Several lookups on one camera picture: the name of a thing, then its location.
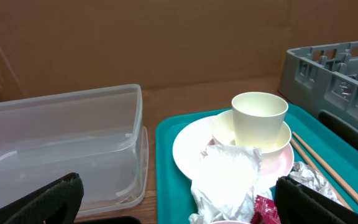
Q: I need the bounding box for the teal plastic tray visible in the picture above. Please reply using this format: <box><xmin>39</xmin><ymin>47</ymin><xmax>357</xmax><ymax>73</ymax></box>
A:
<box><xmin>155</xmin><ymin>105</ymin><xmax>358</xmax><ymax>223</ymax></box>

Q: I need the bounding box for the grey dishwasher rack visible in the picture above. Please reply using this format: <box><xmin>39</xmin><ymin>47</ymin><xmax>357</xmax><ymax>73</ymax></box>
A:
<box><xmin>277</xmin><ymin>39</ymin><xmax>358</xmax><ymax>166</ymax></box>

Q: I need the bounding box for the pink round plate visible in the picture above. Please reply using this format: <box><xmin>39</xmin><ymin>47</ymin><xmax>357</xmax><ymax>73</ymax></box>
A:
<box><xmin>173</xmin><ymin>116</ymin><xmax>295</xmax><ymax>188</ymax></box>

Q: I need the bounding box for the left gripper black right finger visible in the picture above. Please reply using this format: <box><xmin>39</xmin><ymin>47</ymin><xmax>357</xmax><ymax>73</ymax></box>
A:
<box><xmin>274</xmin><ymin>177</ymin><xmax>358</xmax><ymax>224</ymax></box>

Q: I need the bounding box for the pink food bowl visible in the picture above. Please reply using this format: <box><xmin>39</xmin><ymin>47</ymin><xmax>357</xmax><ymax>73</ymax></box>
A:
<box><xmin>210</xmin><ymin>220</ymin><xmax>250</xmax><ymax>224</ymax></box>

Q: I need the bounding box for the black waste tray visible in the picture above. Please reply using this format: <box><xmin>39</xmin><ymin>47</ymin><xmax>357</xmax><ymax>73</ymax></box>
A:
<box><xmin>75</xmin><ymin>216</ymin><xmax>142</xmax><ymax>224</ymax></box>

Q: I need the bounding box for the red snack wrapper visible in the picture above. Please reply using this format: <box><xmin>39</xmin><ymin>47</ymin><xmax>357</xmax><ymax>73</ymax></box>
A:
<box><xmin>250</xmin><ymin>195</ymin><xmax>281</xmax><ymax>224</ymax></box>

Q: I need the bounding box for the clear plastic waste bin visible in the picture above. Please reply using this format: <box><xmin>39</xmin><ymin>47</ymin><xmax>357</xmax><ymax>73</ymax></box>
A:
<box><xmin>0</xmin><ymin>84</ymin><xmax>149</xmax><ymax>217</ymax></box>

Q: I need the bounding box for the cream shallow bowl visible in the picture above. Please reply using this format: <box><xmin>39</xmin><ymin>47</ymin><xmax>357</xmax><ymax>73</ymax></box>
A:
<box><xmin>211</xmin><ymin>110</ymin><xmax>291</xmax><ymax>154</ymax></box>

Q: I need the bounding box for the cream plastic cup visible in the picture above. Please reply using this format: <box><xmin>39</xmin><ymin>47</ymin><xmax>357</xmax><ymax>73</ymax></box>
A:
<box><xmin>231</xmin><ymin>91</ymin><xmax>288</xmax><ymax>152</ymax></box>

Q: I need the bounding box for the white napkin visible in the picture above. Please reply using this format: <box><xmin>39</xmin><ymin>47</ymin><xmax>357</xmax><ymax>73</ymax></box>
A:
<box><xmin>189</xmin><ymin>145</ymin><xmax>272</xmax><ymax>223</ymax></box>

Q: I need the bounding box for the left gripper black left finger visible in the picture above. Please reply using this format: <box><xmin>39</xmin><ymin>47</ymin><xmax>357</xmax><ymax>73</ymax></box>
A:
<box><xmin>0</xmin><ymin>172</ymin><xmax>84</xmax><ymax>224</ymax></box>

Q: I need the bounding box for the wooden chopstick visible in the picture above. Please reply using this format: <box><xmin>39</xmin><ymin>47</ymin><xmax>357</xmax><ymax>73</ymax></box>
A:
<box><xmin>292</xmin><ymin>131</ymin><xmax>358</xmax><ymax>204</ymax></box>
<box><xmin>290</xmin><ymin>138</ymin><xmax>352</xmax><ymax>210</ymax></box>

